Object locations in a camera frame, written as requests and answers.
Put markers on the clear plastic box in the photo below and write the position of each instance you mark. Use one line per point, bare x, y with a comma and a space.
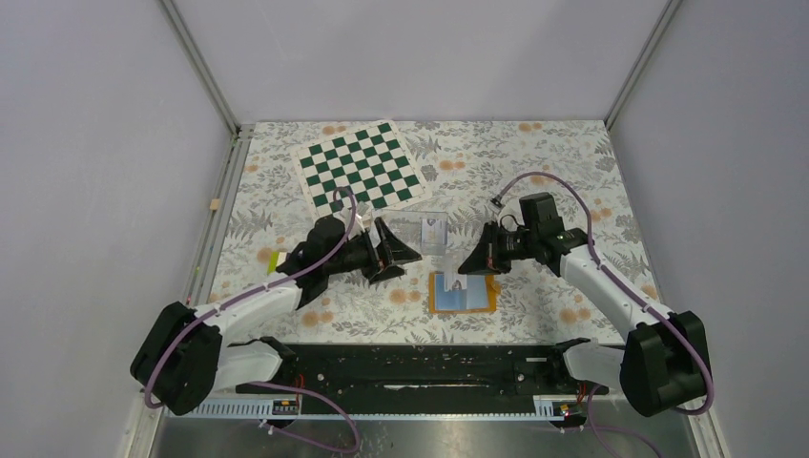
407, 226

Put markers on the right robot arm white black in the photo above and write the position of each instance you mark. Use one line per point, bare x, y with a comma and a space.
664, 361

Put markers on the floral tablecloth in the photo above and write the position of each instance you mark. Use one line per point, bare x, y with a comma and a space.
464, 164

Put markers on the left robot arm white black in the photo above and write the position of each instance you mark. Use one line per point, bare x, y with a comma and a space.
191, 352

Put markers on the slotted white cable duct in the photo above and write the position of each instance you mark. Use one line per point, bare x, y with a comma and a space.
286, 408

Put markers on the green white chessboard mat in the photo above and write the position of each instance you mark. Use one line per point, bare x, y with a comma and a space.
372, 161

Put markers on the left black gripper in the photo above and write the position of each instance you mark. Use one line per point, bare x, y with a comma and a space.
389, 251

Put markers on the white card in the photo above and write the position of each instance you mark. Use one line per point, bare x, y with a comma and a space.
453, 280

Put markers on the green white small block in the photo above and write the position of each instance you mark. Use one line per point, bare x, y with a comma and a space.
275, 259

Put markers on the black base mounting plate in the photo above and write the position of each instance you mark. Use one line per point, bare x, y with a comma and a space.
409, 378

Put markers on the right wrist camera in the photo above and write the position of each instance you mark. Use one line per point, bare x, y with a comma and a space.
497, 203

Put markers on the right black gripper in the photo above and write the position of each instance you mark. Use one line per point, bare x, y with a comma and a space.
487, 259

